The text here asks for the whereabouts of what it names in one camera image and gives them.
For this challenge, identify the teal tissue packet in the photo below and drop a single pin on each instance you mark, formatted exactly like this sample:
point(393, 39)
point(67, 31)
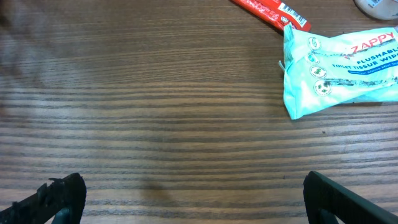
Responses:
point(321, 72)

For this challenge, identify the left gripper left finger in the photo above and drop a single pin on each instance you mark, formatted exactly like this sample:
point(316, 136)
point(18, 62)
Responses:
point(63, 201)

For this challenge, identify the red stick packet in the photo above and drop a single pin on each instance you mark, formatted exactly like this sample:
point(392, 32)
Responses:
point(276, 13)

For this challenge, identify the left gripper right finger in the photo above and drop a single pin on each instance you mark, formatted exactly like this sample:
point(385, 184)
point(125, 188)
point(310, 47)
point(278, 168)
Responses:
point(328, 202)

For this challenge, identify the clear jar green lid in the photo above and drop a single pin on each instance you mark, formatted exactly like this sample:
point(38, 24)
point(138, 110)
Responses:
point(379, 9)

